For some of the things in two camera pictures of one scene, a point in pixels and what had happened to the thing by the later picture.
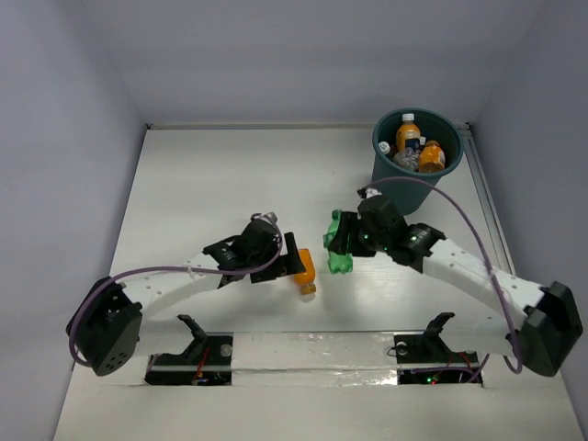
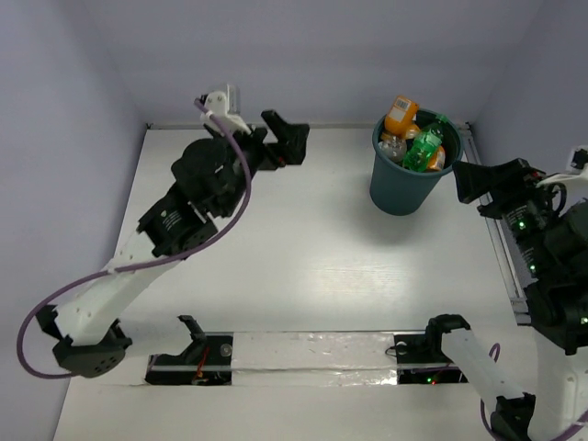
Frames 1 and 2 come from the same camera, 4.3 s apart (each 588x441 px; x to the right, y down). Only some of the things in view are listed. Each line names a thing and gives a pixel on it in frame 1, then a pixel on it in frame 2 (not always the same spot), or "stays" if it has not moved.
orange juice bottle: [306, 280] → [401, 120]
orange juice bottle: [432, 157] stays
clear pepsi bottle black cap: [408, 158] → [394, 149]
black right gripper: [347, 224] → [507, 180]
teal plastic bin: [434, 126] stays
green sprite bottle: [336, 262] → [417, 155]
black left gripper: [285, 262] → [268, 150]
